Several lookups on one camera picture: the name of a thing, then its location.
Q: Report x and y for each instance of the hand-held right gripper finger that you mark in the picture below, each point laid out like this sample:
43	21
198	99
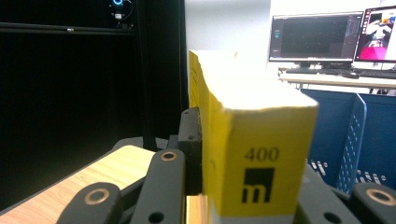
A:
191	155

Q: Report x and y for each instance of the yellow thick book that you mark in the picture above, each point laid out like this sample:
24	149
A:
255	140

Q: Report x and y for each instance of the blue plastic crate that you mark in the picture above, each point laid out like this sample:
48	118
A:
376	133

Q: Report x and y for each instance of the black metal stand pole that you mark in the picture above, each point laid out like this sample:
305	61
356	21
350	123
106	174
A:
146	77

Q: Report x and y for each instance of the black keyboard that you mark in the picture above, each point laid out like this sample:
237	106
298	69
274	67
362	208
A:
378	74
314	71

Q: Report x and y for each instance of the white desk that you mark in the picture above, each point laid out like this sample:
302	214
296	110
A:
336	81

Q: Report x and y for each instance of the dark-screen computer monitor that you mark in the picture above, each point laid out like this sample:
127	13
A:
314	37

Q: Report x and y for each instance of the black computer mouse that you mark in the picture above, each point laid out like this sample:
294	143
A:
351	75

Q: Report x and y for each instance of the black horizontal metal bar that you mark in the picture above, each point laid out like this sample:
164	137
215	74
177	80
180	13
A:
62	28

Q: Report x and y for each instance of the pink-screen computer monitor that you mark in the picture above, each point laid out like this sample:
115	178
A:
378	34

